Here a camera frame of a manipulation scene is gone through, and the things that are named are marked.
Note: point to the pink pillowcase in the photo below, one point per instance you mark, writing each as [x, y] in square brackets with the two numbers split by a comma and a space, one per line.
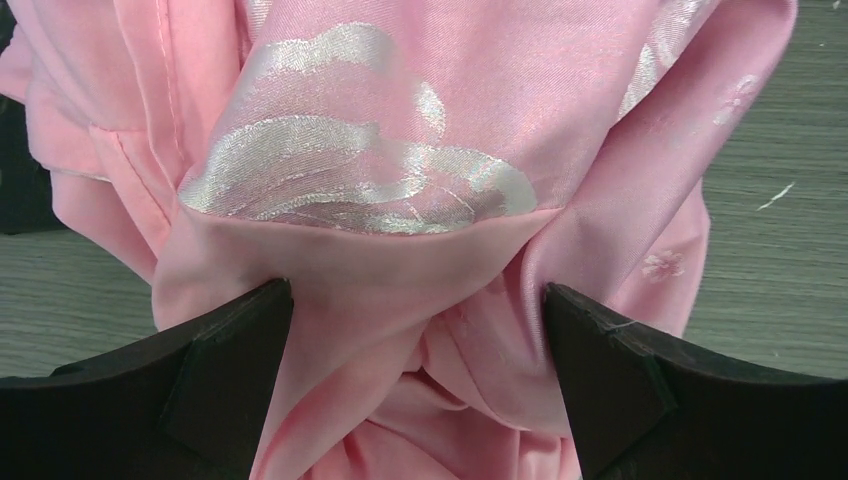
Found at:
[418, 171]

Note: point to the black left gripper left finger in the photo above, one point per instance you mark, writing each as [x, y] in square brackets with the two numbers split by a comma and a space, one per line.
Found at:
[188, 402]

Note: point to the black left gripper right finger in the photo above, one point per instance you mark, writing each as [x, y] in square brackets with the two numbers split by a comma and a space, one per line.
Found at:
[643, 404]

